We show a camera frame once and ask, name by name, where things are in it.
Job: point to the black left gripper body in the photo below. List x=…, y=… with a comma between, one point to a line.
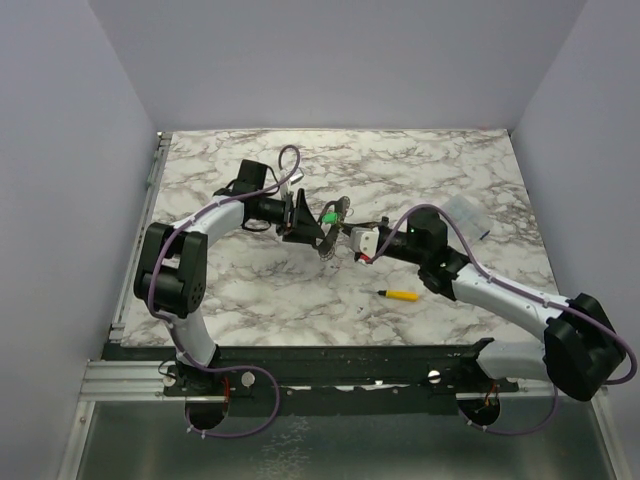
x=292, y=215

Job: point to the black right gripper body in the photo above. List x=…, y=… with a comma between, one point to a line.
x=382, y=238

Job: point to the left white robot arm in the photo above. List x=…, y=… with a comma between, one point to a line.
x=172, y=269

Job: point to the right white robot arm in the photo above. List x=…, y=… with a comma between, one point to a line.
x=574, y=345

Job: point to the clear plastic box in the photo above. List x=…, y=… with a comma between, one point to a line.
x=472, y=222

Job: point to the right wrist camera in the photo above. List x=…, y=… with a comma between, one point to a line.
x=364, y=243

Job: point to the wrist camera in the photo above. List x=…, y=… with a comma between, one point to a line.
x=286, y=188
x=364, y=243

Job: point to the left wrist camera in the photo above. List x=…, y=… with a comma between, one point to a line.
x=286, y=188

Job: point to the yellow handled screwdriver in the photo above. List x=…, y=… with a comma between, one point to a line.
x=398, y=295

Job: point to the black mounting rail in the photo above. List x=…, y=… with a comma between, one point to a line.
x=320, y=381

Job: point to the aluminium frame rail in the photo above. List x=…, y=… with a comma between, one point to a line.
x=107, y=381

